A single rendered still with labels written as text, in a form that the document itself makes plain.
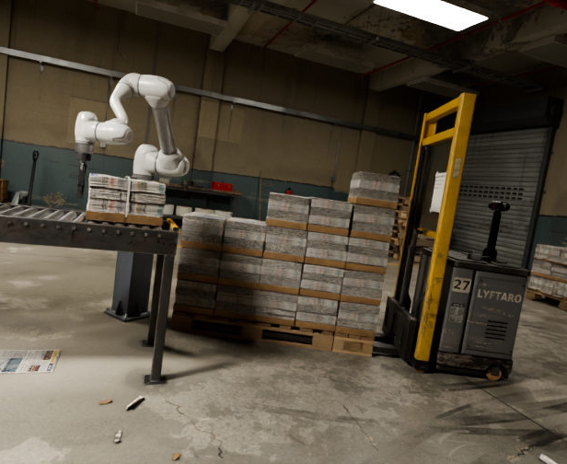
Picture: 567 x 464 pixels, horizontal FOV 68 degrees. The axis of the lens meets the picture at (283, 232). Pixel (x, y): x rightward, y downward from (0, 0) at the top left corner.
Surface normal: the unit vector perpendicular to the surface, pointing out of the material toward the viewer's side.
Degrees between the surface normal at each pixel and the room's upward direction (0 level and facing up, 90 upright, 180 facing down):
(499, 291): 90
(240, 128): 90
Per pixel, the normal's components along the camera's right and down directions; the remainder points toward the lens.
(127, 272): -0.55, 0.00
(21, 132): 0.33, 0.14
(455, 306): 0.00, 0.10
